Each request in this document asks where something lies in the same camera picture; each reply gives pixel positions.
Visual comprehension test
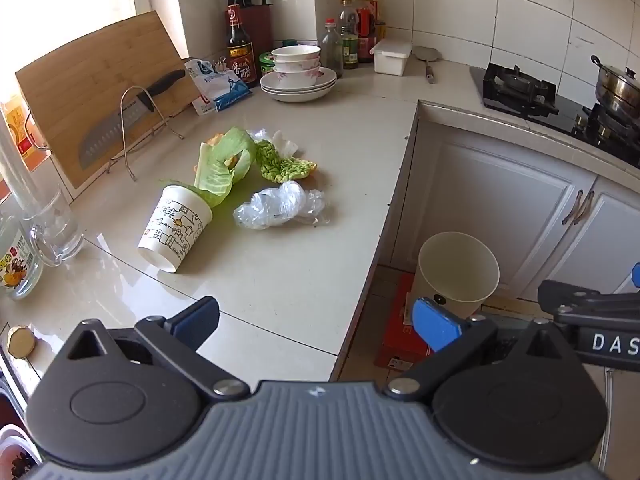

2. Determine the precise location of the narrow white cabinet door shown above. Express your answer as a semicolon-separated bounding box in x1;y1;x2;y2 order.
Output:
542;190;640;301

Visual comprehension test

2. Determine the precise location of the blue and white salt bag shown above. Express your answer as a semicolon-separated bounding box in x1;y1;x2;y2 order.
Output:
184;57;252;117

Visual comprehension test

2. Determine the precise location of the dark bottle with green label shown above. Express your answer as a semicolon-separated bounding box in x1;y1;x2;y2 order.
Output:
340;0;361;70

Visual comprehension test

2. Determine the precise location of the glass bottle with red cap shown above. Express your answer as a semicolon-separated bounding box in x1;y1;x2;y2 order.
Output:
320;19;344;79

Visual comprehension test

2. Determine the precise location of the white round waste bin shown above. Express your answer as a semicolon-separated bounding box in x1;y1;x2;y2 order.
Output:
411;231;501;321

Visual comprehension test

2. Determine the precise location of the steel pot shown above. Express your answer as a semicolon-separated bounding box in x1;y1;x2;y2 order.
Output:
591;55;640;117

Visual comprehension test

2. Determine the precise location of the white plate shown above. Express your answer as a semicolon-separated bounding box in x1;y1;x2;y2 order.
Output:
260;66;338;93
260;80;336;99
269;91;332;104

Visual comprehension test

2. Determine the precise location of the large napa cabbage leaf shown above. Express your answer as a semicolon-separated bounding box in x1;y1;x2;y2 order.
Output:
256;140;319;184

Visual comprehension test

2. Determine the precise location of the white plastic container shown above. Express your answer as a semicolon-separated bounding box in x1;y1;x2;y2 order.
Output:
0;422;43;480

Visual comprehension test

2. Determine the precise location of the tall translucent bottle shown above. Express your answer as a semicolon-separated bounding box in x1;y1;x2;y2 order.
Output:
0;105;47;211

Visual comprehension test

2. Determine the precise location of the yellow oil bottle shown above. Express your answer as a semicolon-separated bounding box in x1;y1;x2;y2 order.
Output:
365;0;387;41

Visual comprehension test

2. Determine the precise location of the glass mug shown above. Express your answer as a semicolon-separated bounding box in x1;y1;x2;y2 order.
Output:
20;182;86;267

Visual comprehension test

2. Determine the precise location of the metal spatula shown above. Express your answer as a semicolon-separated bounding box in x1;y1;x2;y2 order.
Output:
412;46;442;84

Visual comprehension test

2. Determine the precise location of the dark vinegar bottle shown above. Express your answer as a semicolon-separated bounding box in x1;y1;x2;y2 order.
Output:
226;4;257;86

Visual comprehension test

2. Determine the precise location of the ginger piece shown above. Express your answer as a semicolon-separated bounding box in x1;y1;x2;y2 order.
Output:
7;326;36;359

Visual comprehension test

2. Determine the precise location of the wooden cutting board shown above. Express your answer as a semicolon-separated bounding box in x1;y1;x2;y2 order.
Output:
15;10;201;193

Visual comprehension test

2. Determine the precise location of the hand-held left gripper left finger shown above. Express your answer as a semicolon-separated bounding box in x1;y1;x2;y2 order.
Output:
65;296;251;402

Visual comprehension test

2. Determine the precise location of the wide white cabinet door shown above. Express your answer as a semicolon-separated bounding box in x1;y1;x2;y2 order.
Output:
392;125;598;306

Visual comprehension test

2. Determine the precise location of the white lidded plastic box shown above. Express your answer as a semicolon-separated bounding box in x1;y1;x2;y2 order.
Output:
371;39;413;77

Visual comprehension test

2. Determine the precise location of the bronze cabinet handle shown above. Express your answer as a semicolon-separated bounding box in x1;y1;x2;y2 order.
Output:
577;191;596;224
561;191;584;226

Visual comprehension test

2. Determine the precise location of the oil bottle with red label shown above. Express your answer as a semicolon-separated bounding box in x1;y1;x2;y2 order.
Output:
354;0;378;63

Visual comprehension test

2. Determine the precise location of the printed white paper cup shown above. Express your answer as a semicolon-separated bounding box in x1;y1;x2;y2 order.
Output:
137;185;215;274

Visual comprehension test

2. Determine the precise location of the cooking wine bottle yellow label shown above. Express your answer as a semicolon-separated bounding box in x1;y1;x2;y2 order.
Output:
0;91;52;173

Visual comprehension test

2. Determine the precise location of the clear bottle with fruit label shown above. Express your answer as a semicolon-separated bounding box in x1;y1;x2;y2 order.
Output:
0;212;45;302

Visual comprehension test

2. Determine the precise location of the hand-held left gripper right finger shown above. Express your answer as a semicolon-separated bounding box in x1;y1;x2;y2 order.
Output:
382;296;581;403

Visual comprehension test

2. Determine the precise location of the green cabbage leaf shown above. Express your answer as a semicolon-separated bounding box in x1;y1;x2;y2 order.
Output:
192;126;258;208

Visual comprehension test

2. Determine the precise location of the black handled kitchen knife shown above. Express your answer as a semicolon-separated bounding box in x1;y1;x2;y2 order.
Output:
79;69;187;170

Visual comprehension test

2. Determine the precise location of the dark red knife block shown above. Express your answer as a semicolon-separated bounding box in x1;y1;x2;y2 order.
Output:
250;4;275;58

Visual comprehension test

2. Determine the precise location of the red cardboard box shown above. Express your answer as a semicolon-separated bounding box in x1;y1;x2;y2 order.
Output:
374;272;436;371

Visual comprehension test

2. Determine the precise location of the black gas stove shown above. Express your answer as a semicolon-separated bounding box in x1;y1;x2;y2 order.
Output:
469;62;640;168

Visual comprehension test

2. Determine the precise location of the metal wire rack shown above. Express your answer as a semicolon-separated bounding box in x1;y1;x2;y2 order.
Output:
106;86;185;182

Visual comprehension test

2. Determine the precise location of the white floral bowl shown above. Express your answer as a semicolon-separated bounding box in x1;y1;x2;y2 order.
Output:
274;67;321;87
271;45;321;63
272;59;321;73

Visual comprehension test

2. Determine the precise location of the clear plastic bag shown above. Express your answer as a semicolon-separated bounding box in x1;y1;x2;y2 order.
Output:
232;180;332;231

